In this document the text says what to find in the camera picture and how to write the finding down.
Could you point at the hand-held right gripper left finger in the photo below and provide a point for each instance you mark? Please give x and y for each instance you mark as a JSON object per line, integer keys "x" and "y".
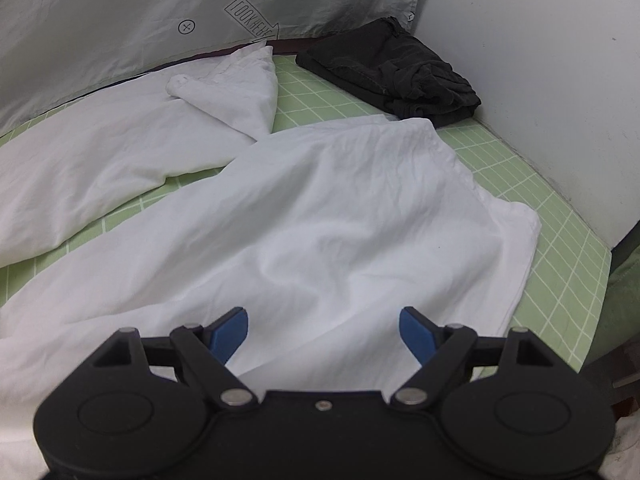
{"x": 232, "y": 332}

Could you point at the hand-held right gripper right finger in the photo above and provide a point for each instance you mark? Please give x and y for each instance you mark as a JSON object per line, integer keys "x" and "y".
{"x": 415, "y": 332}

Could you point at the small white garment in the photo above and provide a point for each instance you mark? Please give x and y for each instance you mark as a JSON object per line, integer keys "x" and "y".
{"x": 100, "y": 160}

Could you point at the grey carrot print sheet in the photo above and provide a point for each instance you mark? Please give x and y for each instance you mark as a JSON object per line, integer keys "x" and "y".
{"x": 125, "y": 10}

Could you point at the pale fuzzy fabric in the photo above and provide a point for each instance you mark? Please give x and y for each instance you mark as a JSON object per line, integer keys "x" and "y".
{"x": 627, "y": 452}

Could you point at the green checked bed sheet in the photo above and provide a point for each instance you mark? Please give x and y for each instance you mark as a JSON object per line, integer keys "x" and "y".
{"x": 525, "y": 175}

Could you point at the black folded clothes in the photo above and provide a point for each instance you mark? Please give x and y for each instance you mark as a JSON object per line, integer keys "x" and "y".
{"x": 390, "y": 65}

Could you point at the large white garment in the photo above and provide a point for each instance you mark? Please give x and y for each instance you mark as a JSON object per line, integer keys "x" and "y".
{"x": 300, "y": 220}

